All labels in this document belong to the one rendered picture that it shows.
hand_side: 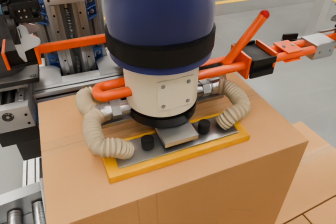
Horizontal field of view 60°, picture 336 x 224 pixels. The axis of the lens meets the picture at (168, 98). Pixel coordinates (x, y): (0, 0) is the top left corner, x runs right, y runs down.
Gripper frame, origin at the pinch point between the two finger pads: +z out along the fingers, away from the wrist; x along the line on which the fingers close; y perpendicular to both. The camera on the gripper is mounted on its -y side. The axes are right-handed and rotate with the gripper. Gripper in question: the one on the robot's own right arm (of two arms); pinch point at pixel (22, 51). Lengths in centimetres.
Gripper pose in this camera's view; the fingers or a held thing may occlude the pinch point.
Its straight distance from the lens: 88.0
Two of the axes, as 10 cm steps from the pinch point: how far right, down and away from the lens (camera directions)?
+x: -3.7, -5.7, 7.3
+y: 9.3, -2.3, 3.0
